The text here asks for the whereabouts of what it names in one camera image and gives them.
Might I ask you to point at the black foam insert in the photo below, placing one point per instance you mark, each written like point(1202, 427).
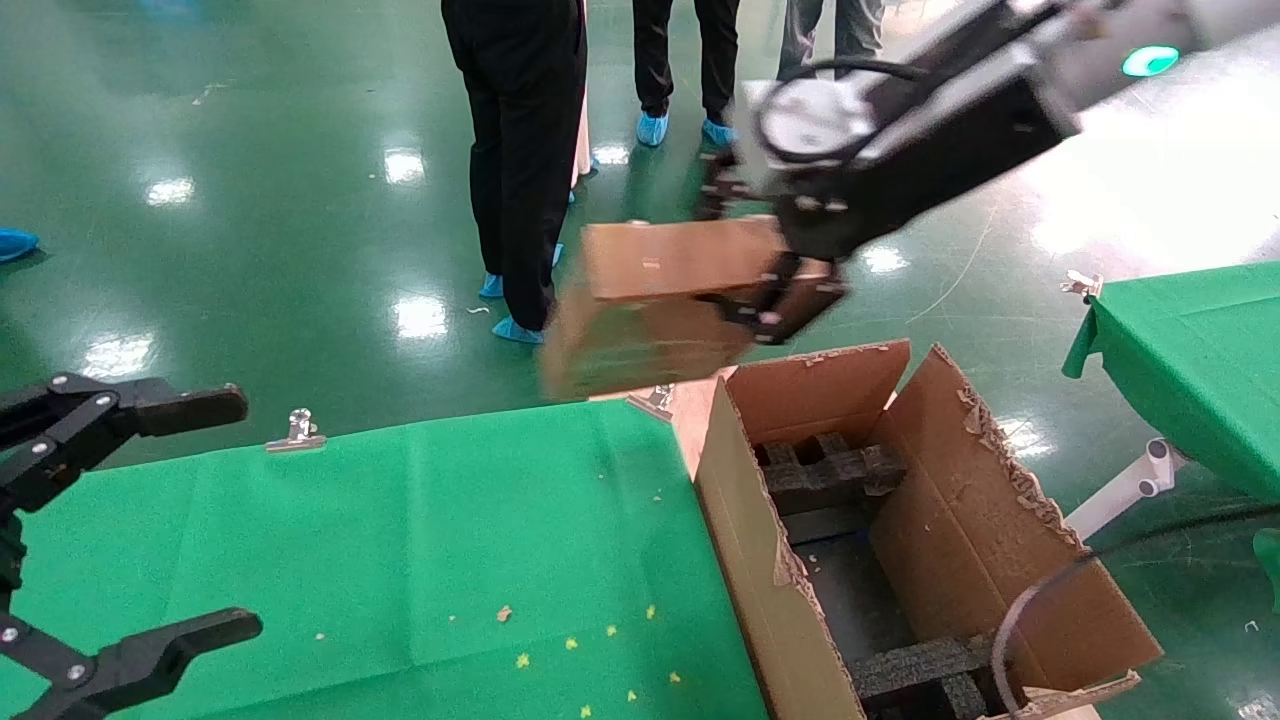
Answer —
point(830, 475)
point(920, 670)

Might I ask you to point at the person in white skirt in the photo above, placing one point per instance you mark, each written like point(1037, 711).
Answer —
point(582, 130)

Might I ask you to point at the small brown cardboard box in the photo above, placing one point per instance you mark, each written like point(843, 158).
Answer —
point(660, 260)

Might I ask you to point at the small green table cloth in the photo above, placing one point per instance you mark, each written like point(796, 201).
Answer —
point(1200, 360)

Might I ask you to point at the large green table cloth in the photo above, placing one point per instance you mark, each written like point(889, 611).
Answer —
point(400, 520)

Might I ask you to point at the metal binder clip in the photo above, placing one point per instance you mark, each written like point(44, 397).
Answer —
point(655, 402)
point(1083, 287)
point(296, 432)

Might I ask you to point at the white table leg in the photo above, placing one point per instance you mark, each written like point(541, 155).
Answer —
point(1120, 497)

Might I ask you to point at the blue shoe cover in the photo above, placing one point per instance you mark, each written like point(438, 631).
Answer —
point(718, 133)
point(15, 245)
point(515, 330)
point(492, 285)
point(653, 130)

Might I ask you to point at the person in black trousers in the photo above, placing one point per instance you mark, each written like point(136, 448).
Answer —
point(525, 150)
point(655, 50)

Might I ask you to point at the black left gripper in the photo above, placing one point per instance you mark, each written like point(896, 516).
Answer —
point(8, 550)

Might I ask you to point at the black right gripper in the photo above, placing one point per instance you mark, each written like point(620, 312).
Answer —
point(930, 160)

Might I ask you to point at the large open cardboard carton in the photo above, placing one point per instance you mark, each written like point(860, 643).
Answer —
point(760, 520)

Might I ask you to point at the green object at edge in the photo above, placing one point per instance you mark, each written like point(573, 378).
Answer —
point(1270, 565)

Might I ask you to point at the person in grey jeans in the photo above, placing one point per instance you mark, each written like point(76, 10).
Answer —
point(860, 25)

